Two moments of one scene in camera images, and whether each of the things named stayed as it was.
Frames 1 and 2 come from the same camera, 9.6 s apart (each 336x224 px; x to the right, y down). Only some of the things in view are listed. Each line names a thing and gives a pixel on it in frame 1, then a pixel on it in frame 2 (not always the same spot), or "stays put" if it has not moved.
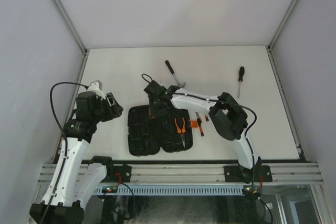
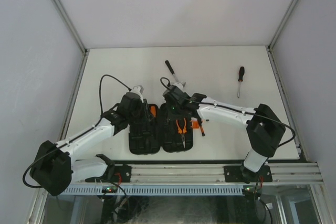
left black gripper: (114, 111) to (148, 112)
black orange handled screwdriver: (240, 78) stays put
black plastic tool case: (147, 136) stays put
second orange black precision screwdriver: (199, 121) stays put
